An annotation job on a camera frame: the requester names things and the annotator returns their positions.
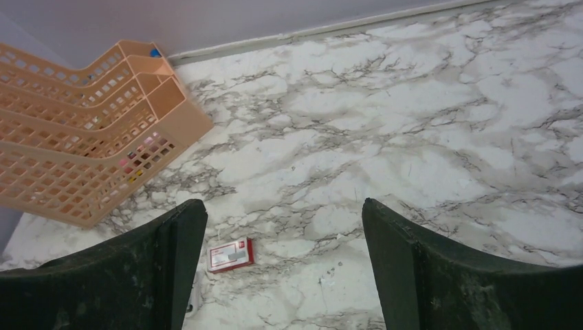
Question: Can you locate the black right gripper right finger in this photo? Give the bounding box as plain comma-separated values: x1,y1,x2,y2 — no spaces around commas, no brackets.
362,198,582,329

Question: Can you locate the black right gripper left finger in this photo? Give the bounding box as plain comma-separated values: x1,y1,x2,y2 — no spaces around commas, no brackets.
1,199,208,329

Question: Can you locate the colourful item in organizer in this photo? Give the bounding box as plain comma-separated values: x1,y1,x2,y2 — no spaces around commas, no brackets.
119,136,157,183

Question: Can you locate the red white staple box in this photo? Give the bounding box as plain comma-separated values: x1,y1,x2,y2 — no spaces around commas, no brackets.
207,237,254,274

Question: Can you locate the peach plastic desk organizer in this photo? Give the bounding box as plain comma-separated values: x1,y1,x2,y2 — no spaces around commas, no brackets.
1,40,213,228

